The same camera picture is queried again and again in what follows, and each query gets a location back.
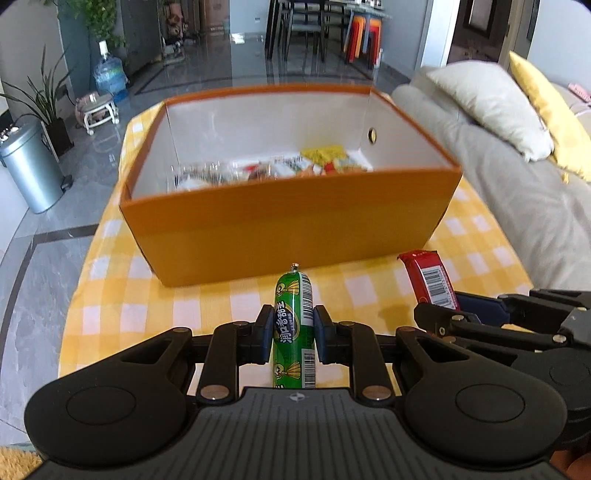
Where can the grey sofa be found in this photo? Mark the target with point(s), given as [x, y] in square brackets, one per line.
[517, 217]

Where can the yellow snack packet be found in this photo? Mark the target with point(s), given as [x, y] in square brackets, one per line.
[337, 159]

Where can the metal shelf rack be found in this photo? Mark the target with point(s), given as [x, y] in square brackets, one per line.
[171, 32]

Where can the tall green houseplant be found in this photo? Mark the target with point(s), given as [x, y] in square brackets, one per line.
[104, 21]

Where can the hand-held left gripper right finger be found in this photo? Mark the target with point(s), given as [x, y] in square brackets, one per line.
[323, 337]

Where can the yellow cushion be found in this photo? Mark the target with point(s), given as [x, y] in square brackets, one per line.
[554, 110]

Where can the small white stool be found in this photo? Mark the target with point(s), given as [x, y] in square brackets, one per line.
[97, 110]

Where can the pink item on sofa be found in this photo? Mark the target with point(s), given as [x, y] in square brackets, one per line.
[581, 91]

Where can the person's right hand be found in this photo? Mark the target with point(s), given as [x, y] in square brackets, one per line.
[577, 468]

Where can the stack of orange red stools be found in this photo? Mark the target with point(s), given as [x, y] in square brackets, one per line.
[362, 39]

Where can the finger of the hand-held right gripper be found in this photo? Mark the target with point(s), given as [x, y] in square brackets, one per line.
[480, 305]
[443, 318]

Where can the green sausage stick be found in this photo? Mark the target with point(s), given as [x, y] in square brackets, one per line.
[293, 323]

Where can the potted plant with black pot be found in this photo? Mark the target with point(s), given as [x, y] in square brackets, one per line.
[46, 106]

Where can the yellow checked tablecloth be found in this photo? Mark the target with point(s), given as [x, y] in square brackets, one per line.
[138, 300]

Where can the orange cardboard box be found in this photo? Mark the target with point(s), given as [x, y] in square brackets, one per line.
[277, 230]

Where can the small red snack packet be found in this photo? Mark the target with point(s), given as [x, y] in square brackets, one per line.
[427, 272]

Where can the blue water bottle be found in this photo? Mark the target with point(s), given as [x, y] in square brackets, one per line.
[111, 74]

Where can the black dining chair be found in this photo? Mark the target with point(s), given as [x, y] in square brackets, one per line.
[291, 27]

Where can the dining table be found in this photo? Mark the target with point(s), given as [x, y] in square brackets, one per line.
[355, 9]

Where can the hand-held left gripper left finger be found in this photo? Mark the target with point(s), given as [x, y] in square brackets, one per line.
[265, 332]

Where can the yellow fluffy rug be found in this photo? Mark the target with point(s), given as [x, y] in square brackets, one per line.
[18, 464]

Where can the silver trash bin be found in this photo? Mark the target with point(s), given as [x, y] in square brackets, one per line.
[30, 170]

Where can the beige cushion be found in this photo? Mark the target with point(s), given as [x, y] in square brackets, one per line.
[494, 106]

